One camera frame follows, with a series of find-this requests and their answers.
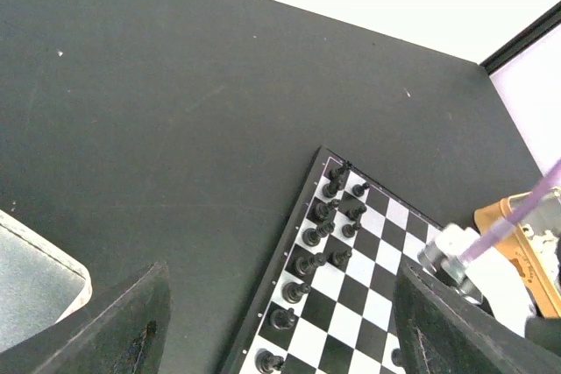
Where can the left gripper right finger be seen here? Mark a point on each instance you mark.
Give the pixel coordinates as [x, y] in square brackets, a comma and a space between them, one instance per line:
[441, 332]

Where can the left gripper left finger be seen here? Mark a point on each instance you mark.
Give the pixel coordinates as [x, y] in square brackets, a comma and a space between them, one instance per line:
[123, 330]

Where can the black pawn chess piece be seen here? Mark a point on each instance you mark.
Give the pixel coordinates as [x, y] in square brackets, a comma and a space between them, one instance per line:
[340, 258]
[350, 230]
[354, 214]
[359, 190]
[396, 357]

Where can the black rook chess piece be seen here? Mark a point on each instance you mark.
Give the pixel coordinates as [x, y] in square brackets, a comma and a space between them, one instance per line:
[336, 180]

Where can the black knight chess piece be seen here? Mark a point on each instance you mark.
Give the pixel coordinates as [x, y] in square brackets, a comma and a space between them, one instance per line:
[267, 362]

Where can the pink metal tin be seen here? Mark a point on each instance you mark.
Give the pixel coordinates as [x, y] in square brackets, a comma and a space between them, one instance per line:
[40, 283]

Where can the black and white chessboard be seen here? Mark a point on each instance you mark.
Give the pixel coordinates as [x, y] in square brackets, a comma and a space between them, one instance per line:
[346, 323]

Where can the orange metal tin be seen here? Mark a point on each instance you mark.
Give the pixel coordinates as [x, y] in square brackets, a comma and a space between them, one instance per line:
[532, 250]

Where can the right black frame post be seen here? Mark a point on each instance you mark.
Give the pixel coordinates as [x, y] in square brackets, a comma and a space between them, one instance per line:
[522, 41]

